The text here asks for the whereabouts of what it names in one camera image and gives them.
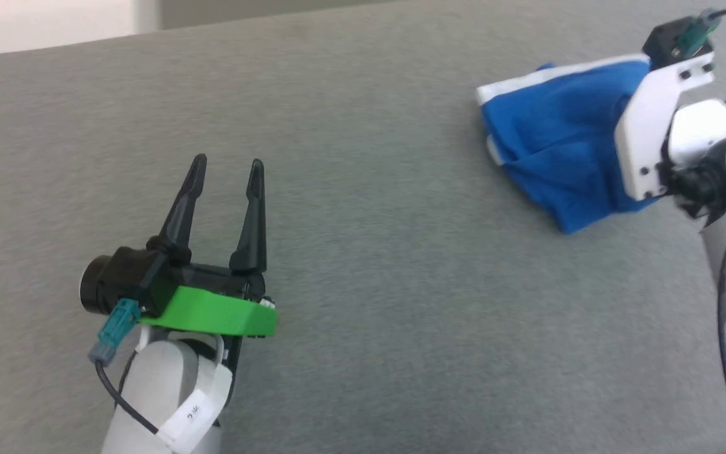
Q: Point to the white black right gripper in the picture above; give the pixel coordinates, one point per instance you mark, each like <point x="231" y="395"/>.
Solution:
<point x="643" y="132"/>

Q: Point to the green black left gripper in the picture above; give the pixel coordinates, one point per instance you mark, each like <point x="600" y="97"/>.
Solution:
<point x="218" y="312"/>

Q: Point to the blue garment with white trim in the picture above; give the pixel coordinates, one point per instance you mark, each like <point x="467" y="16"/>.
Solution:
<point x="558" y="139"/>

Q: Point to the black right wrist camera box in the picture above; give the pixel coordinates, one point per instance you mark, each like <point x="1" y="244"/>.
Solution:
<point x="662" y="44"/>

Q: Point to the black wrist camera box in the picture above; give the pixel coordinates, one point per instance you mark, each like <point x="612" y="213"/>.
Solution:
<point x="145" y="277"/>
<point x="662" y="44"/>

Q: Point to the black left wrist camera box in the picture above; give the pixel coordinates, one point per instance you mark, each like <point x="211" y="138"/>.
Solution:
<point x="145" y="277"/>

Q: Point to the white box pedestal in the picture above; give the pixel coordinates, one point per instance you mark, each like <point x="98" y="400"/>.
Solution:
<point x="60" y="22"/>

